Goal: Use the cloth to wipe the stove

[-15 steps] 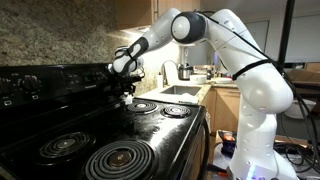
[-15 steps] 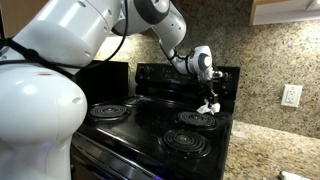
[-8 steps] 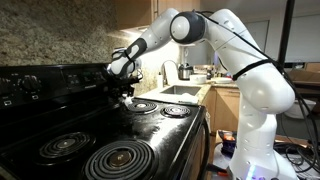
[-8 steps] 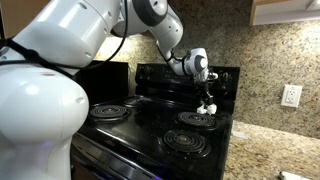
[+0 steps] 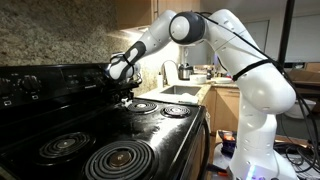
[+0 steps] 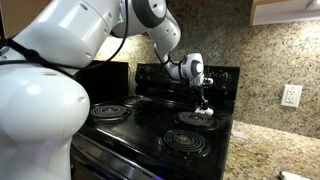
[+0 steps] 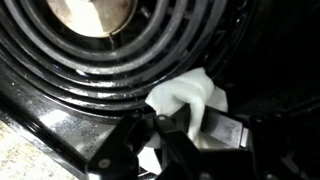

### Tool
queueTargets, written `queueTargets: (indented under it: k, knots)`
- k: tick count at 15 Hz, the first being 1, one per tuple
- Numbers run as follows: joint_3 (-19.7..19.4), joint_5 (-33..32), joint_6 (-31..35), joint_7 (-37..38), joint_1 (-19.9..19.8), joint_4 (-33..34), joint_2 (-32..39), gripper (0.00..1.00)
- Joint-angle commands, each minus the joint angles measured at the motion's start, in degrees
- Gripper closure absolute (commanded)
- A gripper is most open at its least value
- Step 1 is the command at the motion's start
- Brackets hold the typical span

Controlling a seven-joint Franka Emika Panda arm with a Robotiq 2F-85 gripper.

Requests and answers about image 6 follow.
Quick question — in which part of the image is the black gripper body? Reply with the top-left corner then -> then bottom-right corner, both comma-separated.
194,85 -> 206,99

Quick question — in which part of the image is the white cloth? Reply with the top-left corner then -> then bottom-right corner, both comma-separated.
194,105 -> 215,117

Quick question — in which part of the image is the black electric stove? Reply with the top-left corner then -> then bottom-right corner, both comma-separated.
69,62 -> 242,180

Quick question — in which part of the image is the large black coil burner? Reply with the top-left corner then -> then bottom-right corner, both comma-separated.
173,110 -> 220,132
89,103 -> 132,122

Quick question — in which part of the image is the small black coil burner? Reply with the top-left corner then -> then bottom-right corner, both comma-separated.
157,128 -> 212,159
121,94 -> 148,108

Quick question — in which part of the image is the black box appliance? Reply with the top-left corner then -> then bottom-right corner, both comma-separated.
73,59 -> 130,105

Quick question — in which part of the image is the wooden upper cabinet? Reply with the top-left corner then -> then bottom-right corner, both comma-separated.
249,0 -> 320,27
0,0 -> 53,39

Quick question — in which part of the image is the white wall outlet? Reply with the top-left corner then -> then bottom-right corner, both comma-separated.
280,84 -> 304,109

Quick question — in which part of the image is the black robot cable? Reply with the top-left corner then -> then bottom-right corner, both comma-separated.
0,0 -> 183,73

